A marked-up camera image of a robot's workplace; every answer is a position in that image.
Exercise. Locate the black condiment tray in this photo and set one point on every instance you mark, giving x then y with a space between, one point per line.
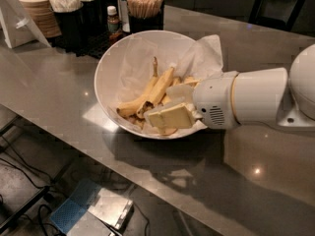
96 45

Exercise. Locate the silver metal box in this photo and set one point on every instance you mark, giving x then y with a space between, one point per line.
107 215

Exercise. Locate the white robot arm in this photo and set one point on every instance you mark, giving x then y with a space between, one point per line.
279 98

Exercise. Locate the small brown sauce bottle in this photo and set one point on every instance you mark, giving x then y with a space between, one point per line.
113 22

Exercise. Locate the wooden stir sticks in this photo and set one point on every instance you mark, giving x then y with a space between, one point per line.
143 9

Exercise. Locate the blue perforated panel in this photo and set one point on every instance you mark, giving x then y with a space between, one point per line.
78 203

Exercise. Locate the black stir stick cup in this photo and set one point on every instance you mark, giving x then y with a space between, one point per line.
142 24

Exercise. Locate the white paper liner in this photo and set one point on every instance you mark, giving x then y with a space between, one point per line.
158 83

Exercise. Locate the white bowl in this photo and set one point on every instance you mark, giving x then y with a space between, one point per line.
110 82

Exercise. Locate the black cup with packets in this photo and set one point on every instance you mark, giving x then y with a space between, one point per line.
71 25

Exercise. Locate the left banana with stem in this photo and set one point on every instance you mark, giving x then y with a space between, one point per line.
129 108

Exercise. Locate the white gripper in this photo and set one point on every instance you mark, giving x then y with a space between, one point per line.
214 98

